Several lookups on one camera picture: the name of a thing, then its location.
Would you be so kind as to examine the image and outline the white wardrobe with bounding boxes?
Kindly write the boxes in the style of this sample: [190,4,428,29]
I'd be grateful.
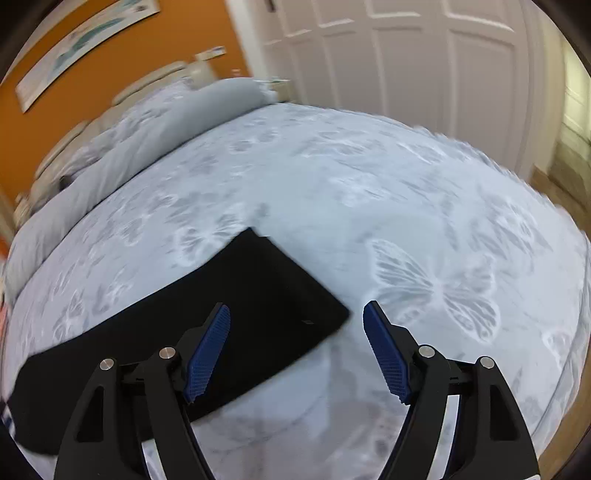
[226,0,555,181]

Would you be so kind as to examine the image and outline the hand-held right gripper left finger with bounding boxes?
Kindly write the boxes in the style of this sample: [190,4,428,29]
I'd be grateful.
[53,302,232,480]

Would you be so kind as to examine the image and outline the grey duvet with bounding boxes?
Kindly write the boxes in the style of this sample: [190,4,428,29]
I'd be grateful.
[4,77,278,296]

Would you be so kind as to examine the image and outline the beige padded headboard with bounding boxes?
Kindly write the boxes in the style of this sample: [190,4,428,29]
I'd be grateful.
[14,61,185,217]

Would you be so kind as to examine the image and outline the butterfly print pillow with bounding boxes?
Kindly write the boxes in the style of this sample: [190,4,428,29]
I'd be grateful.
[134,78,197,125]

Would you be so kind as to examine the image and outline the butterfly print bed cover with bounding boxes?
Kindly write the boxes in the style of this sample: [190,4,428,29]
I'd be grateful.
[0,102,589,480]

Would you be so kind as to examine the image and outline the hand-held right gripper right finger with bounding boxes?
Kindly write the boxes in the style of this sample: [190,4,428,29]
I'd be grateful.
[362,300,541,480]

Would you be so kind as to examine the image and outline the framed wall picture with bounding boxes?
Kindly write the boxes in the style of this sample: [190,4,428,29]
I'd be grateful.
[15,0,160,113]

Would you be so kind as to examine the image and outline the black pants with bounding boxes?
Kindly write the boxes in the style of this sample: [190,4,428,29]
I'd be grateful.
[9,227,351,455]

